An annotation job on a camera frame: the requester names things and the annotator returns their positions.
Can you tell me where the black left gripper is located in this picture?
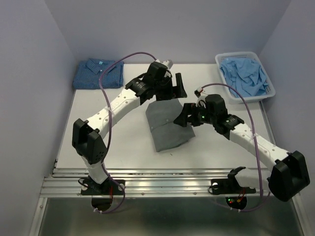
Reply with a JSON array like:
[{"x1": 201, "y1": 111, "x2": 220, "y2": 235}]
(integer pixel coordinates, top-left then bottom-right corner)
[{"x1": 154, "y1": 73, "x2": 186, "y2": 101}]

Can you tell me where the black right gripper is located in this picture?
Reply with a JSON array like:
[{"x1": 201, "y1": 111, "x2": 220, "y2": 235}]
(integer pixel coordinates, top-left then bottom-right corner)
[{"x1": 173, "y1": 102, "x2": 217, "y2": 127}]

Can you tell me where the grey long sleeve shirt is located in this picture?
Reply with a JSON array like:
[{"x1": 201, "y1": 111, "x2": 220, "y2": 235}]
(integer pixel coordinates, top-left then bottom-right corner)
[{"x1": 146, "y1": 99, "x2": 195, "y2": 152}]

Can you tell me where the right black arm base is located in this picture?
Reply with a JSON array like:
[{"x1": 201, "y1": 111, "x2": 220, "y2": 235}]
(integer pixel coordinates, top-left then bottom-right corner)
[{"x1": 208, "y1": 178, "x2": 256, "y2": 195}]

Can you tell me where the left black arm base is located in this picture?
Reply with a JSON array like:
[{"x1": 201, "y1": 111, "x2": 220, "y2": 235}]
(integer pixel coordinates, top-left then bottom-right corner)
[{"x1": 78, "y1": 178, "x2": 123, "y2": 196}]

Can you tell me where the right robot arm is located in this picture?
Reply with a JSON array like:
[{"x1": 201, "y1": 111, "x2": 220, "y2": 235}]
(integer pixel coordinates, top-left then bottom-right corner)
[{"x1": 174, "y1": 94, "x2": 310, "y2": 202}]

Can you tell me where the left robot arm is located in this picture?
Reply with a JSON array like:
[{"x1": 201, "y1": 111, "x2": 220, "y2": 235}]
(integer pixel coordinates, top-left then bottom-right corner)
[{"x1": 72, "y1": 60, "x2": 187, "y2": 194}]

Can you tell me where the light blue crumpled shirt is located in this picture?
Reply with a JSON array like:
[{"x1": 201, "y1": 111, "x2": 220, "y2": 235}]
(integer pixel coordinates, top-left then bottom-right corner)
[{"x1": 220, "y1": 58, "x2": 269, "y2": 98}]

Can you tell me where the white plastic laundry basket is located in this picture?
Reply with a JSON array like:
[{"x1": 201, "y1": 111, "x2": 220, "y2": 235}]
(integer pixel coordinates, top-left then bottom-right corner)
[{"x1": 215, "y1": 52, "x2": 276, "y2": 104}]

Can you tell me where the folded blue checked shirt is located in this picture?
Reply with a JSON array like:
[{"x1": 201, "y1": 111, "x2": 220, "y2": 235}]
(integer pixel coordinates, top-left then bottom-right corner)
[{"x1": 72, "y1": 59, "x2": 124, "y2": 90}]

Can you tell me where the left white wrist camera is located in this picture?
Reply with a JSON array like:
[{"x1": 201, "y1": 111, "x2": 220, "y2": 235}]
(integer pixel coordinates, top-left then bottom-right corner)
[{"x1": 161, "y1": 59, "x2": 173, "y2": 70}]

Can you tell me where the aluminium mounting rail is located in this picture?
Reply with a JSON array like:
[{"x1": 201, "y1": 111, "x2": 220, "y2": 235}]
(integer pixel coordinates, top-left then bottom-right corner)
[{"x1": 39, "y1": 164, "x2": 302, "y2": 198}]

